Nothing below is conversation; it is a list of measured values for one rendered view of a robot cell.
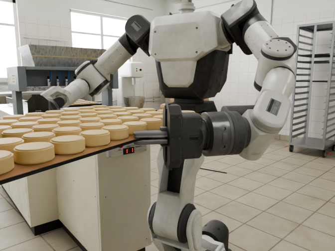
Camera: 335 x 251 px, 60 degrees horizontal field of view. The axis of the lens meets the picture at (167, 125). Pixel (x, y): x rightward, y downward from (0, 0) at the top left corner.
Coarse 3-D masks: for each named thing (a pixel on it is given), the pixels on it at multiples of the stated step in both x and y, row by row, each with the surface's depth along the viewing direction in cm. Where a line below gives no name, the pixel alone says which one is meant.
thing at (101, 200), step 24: (72, 168) 178; (96, 168) 151; (120, 168) 158; (144, 168) 169; (72, 192) 182; (96, 192) 154; (120, 192) 160; (144, 192) 171; (72, 216) 187; (96, 216) 157; (120, 216) 162; (144, 216) 173; (96, 240) 161; (120, 240) 164; (144, 240) 176
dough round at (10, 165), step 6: (0, 150) 36; (0, 156) 34; (6, 156) 34; (12, 156) 35; (0, 162) 33; (6, 162) 34; (12, 162) 35; (0, 168) 33; (6, 168) 34; (12, 168) 35; (0, 174) 33
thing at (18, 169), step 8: (112, 144) 48; (80, 152) 43; (88, 152) 43; (56, 160) 39; (64, 160) 39; (16, 168) 36; (24, 168) 36; (32, 168) 36; (0, 176) 33; (8, 176) 33
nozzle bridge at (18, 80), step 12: (12, 72) 192; (24, 72) 185; (36, 72) 197; (48, 72) 202; (72, 72) 213; (12, 84) 196; (24, 84) 186; (36, 84) 198; (60, 84) 208; (12, 96) 200; (108, 96) 236
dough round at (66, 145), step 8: (64, 136) 45; (72, 136) 45; (80, 136) 45; (56, 144) 41; (64, 144) 41; (72, 144) 42; (80, 144) 43; (56, 152) 42; (64, 152) 42; (72, 152) 42
